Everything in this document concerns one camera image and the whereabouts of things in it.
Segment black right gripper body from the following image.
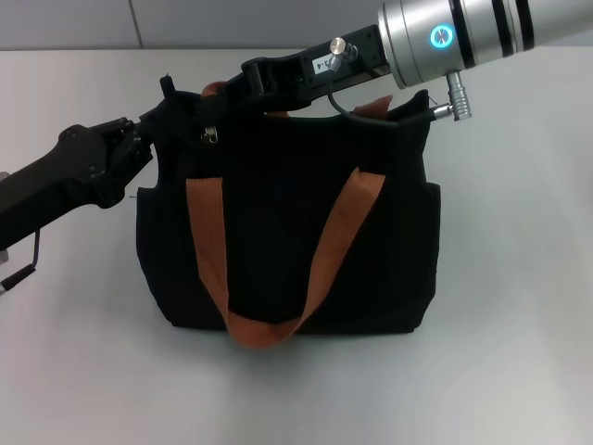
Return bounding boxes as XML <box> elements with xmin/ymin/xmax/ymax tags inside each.
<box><xmin>240</xmin><ymin>25</ymin><xmax>395</xmax><ymax>112</ymax></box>

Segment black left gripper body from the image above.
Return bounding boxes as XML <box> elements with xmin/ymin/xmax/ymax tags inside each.
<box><xmin>0</xmin><ymin>123</ymin><xmax>126</xmax><ymax>249</ymax></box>

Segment black food bag brown straps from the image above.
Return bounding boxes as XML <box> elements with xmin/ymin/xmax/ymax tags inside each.
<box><xmin>133</xmin><ymin>73</ymin><xmax>441</xmax><ymax>351</ymax></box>

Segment left gripper cable with plug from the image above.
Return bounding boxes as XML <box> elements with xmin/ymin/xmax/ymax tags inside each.
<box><xmin>0</xmin><ymin>229</ymin><xmax>42</xmax><ymax>296</ymax></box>

